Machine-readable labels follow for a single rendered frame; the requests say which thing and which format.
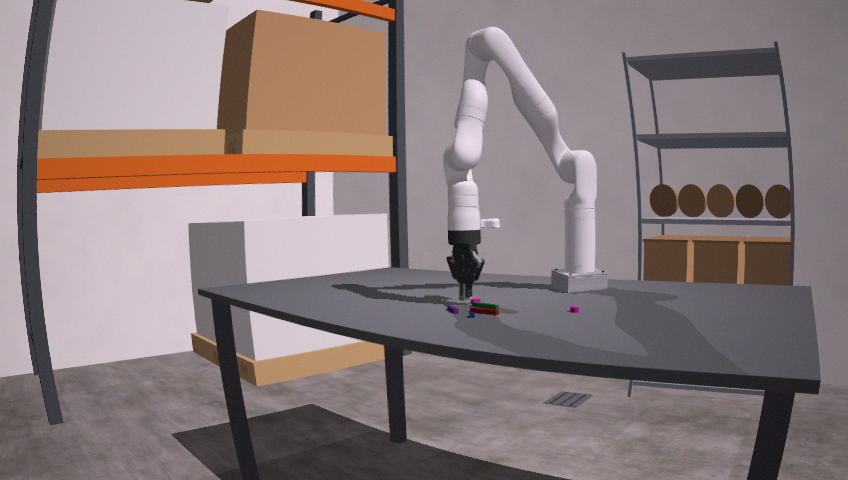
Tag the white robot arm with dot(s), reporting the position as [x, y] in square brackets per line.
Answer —
[533, 103]

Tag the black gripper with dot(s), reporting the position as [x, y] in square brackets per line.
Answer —
[464, 249]

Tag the dark red rod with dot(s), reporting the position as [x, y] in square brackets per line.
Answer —
[484, 311]

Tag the green rod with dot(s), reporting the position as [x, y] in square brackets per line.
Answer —
[485, 305]

